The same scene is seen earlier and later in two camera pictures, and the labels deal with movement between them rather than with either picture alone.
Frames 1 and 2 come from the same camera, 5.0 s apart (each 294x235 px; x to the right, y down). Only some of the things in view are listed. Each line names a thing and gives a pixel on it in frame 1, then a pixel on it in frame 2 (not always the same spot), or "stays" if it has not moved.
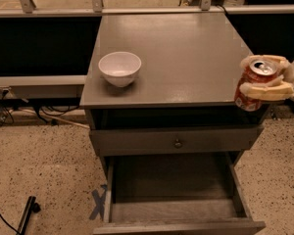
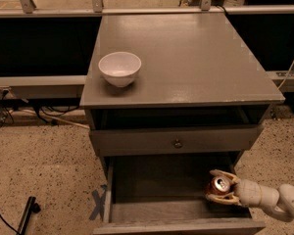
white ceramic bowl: x=120 y=68 stays
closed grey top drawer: x=130 y=141 stays
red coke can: x=258 y=71 → x=220 y=185
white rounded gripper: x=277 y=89 → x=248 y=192
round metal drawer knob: x=178 y=144 stays
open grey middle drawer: x=185 y=194 stays
